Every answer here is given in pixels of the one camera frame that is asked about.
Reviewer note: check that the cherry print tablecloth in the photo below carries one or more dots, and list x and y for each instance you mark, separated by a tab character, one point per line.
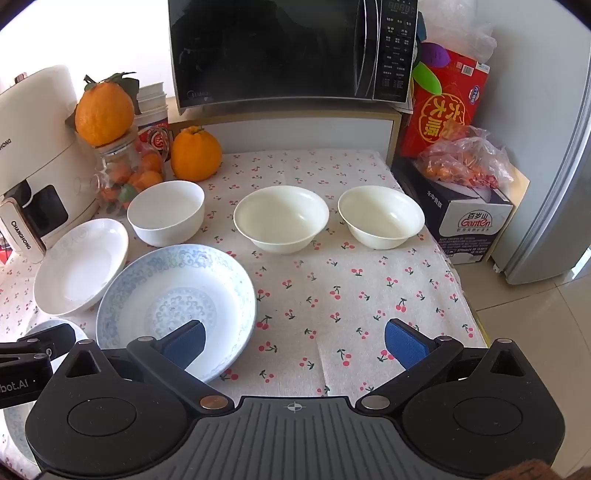
323	300

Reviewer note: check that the white plate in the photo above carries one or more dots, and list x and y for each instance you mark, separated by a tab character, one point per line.
78	272

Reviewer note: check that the cream flared bowl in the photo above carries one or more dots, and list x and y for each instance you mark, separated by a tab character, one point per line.
281	221
381	217

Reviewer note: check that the large blue patterned plate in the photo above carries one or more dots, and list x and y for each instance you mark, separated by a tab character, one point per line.
184	286

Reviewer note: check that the black microwave oven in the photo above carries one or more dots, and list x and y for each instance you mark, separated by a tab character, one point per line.
268	46

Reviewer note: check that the clear plastic bag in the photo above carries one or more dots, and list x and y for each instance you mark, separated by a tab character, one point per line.
461	27

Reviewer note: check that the glass jar of small oranges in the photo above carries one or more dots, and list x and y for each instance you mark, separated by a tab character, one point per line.
134	180

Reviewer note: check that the plastic bag of small oranges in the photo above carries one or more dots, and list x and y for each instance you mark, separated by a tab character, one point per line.
461	161

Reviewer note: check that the deep white bowl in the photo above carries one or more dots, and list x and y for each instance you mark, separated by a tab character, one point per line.
164	212

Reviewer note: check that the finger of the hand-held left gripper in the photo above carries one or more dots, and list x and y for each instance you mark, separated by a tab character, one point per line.
57	339

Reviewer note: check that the red gift box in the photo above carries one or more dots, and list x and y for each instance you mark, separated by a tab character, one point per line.
438	120

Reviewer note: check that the water bottle carton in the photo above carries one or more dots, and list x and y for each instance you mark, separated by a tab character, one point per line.
471	221

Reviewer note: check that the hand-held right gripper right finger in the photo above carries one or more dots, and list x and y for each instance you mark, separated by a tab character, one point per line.
406	345

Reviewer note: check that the white paper cup stack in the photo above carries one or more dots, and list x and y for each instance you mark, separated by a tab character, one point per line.
152	108

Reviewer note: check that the silver refrigerator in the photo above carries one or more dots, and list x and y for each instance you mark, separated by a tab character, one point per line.
554	161

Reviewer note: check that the orange with leaves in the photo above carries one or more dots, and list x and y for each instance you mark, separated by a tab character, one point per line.
104	115

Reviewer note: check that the white air fryer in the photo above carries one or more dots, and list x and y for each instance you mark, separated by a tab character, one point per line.
41	138

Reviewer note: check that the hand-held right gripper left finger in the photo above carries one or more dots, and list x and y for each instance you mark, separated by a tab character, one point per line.
184	345

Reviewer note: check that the large orange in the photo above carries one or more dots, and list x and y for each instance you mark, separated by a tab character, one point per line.
196	157

